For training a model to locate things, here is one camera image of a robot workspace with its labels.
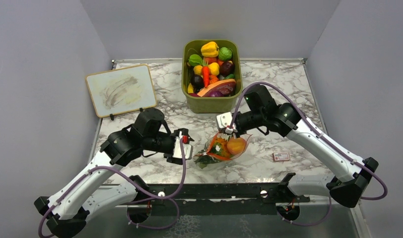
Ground peach toy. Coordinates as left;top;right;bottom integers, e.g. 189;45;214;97
226;137;247;156

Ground clear zip bag orange zipper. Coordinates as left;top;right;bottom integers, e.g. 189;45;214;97
192;132;252;170

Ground orange spiky pineapple toy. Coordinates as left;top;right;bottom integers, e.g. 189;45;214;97
193;136;233;169

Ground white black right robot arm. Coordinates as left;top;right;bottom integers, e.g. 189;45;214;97
216;83;379;208

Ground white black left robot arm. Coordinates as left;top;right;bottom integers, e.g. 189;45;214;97
34;108;193;238

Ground green plastic bin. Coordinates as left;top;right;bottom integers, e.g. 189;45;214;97
181;40;243;114

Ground purple eggplant toy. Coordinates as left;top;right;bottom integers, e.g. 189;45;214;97
205;91;224;97

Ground small red white card box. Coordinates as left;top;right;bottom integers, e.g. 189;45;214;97
272;153;290;162

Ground dark red plum toy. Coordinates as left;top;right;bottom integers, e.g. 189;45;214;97
219;61;235;77

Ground yellow lemon toy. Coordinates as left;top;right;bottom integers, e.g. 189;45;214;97
208;62;220;76
193;65;203;76

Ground orange carrot toy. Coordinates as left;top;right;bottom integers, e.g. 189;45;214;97
201;65;210;88

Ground green pepper toy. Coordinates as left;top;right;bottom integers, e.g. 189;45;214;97
188;54;203;67

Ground green broccoli toy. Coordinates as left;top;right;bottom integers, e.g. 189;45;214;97
218;47;233;61

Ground yellow bell pepper toy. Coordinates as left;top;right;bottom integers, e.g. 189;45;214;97
201;41;219;58

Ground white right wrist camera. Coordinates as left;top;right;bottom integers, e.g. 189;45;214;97
216;112;234;132

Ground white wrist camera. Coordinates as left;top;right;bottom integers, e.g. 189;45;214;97
216;112;234;132
172;135;193;162

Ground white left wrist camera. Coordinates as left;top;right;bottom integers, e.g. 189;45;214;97
172;135;193;162

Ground black metal base rail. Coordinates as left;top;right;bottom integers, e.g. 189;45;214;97
122;182;311;218

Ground small whiteboard with wooden frame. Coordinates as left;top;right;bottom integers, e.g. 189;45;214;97
85;64;157;118

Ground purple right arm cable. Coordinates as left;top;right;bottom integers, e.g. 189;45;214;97
229;81;388;227

